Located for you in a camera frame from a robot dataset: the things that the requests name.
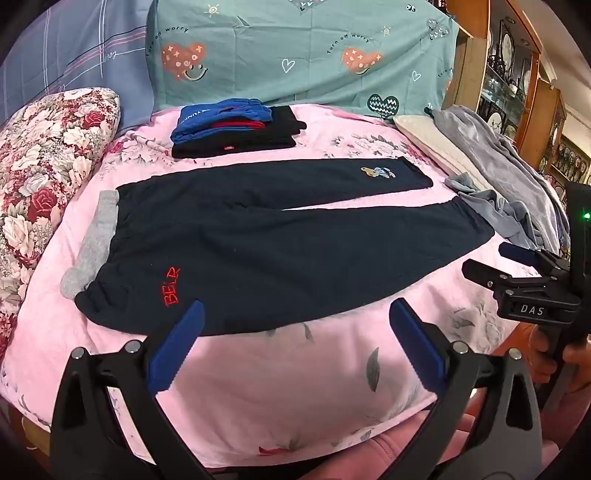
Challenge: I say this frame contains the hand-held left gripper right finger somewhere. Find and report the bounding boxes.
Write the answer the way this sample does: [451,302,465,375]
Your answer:
[389,298,543,480]

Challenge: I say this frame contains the folded blue garment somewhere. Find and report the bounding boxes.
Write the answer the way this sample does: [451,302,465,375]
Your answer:
[170,98,272,145]

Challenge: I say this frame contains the navy pants with grey waistband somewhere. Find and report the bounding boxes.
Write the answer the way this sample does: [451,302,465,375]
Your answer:
[60,156,496,337]

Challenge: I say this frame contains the person's right hand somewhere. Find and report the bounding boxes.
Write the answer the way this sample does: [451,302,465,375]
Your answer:
[527,323,591,395]

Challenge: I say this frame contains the grey velvet garment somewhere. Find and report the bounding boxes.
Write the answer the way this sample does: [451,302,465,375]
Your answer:
[424,104,572,252]

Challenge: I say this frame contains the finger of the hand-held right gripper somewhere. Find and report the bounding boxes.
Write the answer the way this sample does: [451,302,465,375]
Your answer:
[462,258,525,296]
[498,241,566,277]

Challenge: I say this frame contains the teal heart-print sheet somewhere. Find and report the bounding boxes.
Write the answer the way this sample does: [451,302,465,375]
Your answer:
[147,0,461,123]

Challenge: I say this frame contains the grey-blue crumpled garment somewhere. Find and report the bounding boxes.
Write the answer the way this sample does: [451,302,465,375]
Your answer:
[444,172,551,251]

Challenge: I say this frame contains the folded black pants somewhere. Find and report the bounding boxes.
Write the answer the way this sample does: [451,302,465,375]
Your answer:
[171,105,308,160]

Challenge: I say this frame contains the folded red garment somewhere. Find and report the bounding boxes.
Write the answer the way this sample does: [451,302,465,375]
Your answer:
[210,119,269,133]

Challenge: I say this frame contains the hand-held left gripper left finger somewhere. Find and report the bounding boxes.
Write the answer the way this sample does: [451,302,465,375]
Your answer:
[50,299,206,480]

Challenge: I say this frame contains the floral pillow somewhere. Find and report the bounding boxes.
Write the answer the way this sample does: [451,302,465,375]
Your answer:
[0,86,122,367]

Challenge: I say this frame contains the pink floral blanket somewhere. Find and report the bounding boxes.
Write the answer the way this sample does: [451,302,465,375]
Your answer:
[0,102,557,470]

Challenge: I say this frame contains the cream pillow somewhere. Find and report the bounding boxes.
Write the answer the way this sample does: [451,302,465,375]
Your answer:
[392,113,498,191]

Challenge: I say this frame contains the wooden display cabinet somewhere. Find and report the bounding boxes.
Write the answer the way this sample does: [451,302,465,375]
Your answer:
[442,0,591,186]

